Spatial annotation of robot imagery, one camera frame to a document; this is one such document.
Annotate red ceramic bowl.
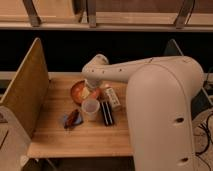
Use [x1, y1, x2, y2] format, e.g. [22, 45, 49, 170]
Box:
[70, 80, 100, 105]

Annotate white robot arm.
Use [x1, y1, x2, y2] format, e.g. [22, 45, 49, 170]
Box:
[82, 55, 204, 171]

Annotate translucent plastic cup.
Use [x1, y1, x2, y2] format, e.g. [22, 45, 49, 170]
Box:
[81, 98, 100, 121]

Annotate black rectangular box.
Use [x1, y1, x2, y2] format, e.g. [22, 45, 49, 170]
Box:
[100, 101, 114, 126]

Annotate white labelled packet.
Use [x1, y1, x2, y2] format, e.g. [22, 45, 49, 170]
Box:
[105, 87, 121, 111]

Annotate red brown toy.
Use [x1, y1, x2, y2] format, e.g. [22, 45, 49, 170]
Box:
[64, 109, 79, 129]

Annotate left wooden side panel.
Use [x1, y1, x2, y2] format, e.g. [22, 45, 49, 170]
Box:
[0, 38, 49, 139]

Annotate black cables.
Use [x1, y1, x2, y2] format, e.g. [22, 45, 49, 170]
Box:
[194, 111, 213, 171]

